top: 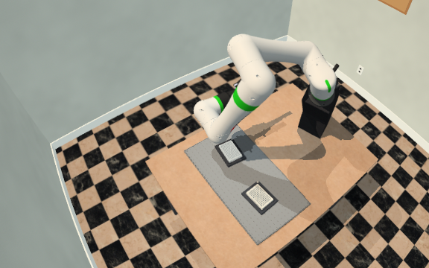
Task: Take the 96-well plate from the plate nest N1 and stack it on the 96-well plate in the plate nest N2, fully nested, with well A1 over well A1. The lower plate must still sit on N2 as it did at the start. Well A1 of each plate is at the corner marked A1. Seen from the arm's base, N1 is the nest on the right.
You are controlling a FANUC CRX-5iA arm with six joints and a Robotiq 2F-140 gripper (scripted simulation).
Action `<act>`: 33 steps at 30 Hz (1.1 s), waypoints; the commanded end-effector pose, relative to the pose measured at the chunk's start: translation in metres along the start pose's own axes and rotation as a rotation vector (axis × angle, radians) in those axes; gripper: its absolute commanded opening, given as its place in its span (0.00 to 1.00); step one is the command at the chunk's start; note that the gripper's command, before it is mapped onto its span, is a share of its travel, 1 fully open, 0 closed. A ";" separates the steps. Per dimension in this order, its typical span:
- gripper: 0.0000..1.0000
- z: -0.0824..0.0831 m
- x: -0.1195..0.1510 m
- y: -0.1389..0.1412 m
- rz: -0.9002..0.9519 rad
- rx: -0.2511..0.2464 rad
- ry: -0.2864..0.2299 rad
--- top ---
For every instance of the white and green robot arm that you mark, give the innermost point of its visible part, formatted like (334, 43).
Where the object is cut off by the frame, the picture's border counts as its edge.
(258, 82)

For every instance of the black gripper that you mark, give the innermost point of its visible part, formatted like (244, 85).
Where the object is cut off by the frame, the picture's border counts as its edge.
(235, 85)

